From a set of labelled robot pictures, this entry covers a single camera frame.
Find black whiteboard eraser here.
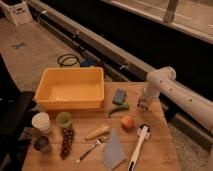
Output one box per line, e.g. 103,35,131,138
137,102,149,111

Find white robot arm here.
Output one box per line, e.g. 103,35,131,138
138,67,213,134

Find green chili pepper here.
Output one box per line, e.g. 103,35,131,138
108,104,129,118

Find blue sponge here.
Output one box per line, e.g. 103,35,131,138
113,89,126,105

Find orange peach fruit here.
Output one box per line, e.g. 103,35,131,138
121,115,134,129

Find silver metal fork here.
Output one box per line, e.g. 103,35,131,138
76,136,107,164

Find blue folded cloth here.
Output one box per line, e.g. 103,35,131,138
102,129,126,171

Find blue floor object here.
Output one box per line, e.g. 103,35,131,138
80,59,95,67

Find dark grape bunch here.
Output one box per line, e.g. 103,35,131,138
60,128,75,159

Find green plastic cup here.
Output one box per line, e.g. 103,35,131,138
56,112,71,128

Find yellow plastic bin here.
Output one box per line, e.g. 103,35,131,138
34,67,104,110

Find white paper cup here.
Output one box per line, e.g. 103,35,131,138
31,112,51,133

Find grey metal cup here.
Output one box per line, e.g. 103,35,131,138
33,136,52,153

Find white storage box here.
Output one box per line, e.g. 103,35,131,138
0,0,33,26

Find black coiled cable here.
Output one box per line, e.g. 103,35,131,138
56,53,81,68

